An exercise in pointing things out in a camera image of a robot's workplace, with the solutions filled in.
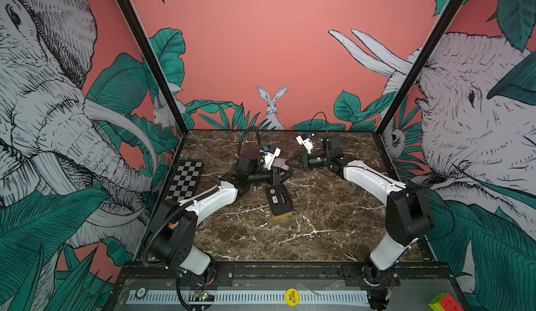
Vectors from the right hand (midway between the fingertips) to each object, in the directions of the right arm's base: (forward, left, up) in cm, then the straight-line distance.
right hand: (286, 161), depth 80 cm
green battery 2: (-4, -6, -23) cm, 24 cm away
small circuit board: (-42, +29, -21) cm, 55 cm away
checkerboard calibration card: (+2, +47, -18) cm, 50 cm away
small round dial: (-41, +50, -21) cm, 68 cm away
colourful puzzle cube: (-43, -51, -19) cm, 69 cm away
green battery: (-6, +1, -19) cm, 21 cm away
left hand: (-4, -2, -2) cm, 5 cm away
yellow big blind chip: (-42, -2, -22) cm, 47 cm away
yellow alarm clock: (-8, +2, -19) cm, 21 cm away
